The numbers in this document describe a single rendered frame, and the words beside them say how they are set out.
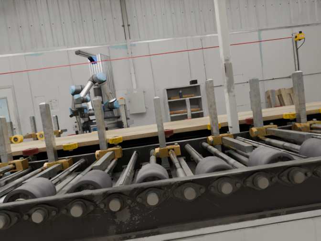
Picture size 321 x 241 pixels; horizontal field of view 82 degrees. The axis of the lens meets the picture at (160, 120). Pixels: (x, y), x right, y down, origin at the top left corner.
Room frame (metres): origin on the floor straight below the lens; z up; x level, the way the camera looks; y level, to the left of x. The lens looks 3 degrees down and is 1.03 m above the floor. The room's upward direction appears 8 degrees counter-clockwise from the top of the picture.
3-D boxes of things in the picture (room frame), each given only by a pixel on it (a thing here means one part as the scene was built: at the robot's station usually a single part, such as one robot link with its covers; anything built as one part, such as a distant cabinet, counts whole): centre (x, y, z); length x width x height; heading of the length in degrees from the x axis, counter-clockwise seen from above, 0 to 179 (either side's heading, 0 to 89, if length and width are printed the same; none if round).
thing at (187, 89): (4.64, -0.62, 0.78); 0.90 x 0.45 x 1.55; 95
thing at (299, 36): (2.12, -1.65, 1.20); 0.15 x 0.12 x 1.00; 92
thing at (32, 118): (2.06, 1.41, 0.93); 0.03 x 0.03 x 0.48; 2
